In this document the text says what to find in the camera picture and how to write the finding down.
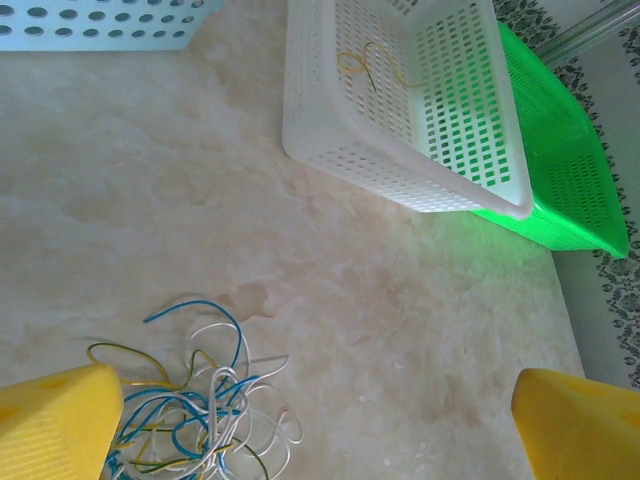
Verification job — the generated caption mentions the rubber bands in white basket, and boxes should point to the rubber bands in white basket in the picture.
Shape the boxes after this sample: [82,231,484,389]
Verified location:
[336,40,429,93]

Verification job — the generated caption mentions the white plastic basket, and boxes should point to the white plastic basket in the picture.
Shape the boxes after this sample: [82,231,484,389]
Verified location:
[281,0,534,222]

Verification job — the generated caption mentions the aluminium frame post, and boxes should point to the aluminium frame post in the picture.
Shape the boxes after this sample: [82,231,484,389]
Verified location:
[538,0,640,67]

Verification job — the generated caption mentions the green plastic basket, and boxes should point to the green plastic basket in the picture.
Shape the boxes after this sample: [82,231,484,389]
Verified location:
[469,21,631,260]

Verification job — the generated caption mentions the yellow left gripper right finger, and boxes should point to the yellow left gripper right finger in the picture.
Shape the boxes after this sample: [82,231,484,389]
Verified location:
[510,368,640,480]

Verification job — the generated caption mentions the light blue plastic basket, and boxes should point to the light blue plastic basket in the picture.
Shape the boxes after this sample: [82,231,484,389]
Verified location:
[0,0,209,53]

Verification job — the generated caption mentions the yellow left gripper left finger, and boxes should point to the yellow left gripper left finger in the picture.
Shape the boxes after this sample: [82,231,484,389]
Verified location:
[0,363,125,480]

